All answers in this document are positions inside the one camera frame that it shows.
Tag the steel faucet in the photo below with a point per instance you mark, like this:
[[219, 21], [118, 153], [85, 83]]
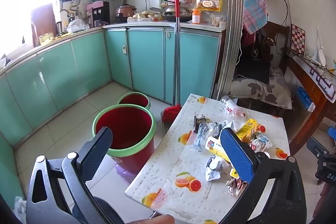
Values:
[[34, 32]]

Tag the silver red wrapper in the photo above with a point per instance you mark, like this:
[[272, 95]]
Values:
[[235, 186]]

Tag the tray of steamed buns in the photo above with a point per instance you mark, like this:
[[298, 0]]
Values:
[[140, 17]]

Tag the large red bin green rim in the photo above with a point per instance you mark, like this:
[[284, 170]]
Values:
[[123, 132]]

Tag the floral seat cushion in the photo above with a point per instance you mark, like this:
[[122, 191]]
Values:
[[265, 91]]

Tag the small red bin green rim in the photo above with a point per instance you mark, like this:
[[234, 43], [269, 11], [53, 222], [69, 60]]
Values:
[[134, 100]]

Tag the small clear snack bag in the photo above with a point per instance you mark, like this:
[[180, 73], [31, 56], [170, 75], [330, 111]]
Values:
[[218, 21]]

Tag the crushed clear plastic bottle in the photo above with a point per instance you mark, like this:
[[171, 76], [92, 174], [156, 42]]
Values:
[[231, 107]]

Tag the yellow orange carton box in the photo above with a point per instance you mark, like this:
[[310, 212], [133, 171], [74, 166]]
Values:
[[246, 130]]

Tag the blue white packet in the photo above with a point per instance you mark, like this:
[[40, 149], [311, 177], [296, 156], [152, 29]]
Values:
[[200, 136]]

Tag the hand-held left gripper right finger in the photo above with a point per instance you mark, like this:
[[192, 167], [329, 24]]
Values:
[[236, 155]]

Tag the yellow dish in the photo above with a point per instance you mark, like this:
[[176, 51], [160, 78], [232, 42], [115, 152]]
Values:
[[46, 39]]

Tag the pink water dispenser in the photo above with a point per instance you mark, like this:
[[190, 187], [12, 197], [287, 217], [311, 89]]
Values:
[[98, 12]]

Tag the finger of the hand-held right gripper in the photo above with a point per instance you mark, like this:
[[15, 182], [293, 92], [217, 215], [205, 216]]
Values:
[[332, 133], [317, 149]]

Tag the steel wok with lid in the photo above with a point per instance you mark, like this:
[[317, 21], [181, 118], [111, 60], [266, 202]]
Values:
[[181, 14]]

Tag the wooden desk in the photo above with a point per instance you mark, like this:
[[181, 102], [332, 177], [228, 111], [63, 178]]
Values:
[[312, 87]]

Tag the blue box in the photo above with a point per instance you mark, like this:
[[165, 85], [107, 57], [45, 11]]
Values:
[[305, 98]]

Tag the black white patterned mat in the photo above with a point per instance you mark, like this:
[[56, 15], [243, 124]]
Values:
[[323, 79]]

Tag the dark brown silver wrapper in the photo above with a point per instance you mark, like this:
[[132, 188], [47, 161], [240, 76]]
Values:
[[198, 123]]

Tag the red checkered board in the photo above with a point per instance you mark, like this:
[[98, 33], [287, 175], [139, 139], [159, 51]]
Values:
[[298, 39]]

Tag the brown rice cooker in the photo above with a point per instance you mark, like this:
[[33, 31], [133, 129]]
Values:
[[126, 12]]

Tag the teal kitchen base cabinets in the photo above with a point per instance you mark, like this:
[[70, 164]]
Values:
[[78, 66]]

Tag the small table orange print cover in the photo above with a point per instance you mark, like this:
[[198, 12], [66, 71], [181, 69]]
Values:
[[168, 169]]

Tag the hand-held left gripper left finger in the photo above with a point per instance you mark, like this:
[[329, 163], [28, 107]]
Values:
[[95, 155]]

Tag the purple plastic stool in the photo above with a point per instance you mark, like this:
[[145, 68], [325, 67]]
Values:
[[128, 174]]

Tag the white cabinet latch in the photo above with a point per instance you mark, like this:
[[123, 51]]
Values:
[[167, 34], [124, 49]]

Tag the crumpled silver foil wrapper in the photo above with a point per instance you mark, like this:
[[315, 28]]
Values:
[[216, 169]]

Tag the person's left hand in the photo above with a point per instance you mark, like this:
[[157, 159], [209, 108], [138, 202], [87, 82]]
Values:
[[155, 220]]

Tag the blue white candy wrapper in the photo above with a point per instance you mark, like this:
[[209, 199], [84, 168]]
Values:
[[261, 142]]

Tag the white plastic bag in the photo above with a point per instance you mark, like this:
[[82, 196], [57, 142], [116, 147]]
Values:
[[19, 209]]

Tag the steel cup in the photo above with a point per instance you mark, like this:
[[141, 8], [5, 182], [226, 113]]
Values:
[[59, 28]]

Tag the black cloth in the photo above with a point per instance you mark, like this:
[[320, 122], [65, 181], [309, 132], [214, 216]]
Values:
[[253, 67]]

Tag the clear plastic bag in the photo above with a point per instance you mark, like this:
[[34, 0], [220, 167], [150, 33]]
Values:
[[76, 26]]

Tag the dark wooden chair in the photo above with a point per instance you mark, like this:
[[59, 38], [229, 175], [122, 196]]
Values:
[[275, 40]]

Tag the orange plastic jar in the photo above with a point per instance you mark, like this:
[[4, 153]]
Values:
[[196, 16]]

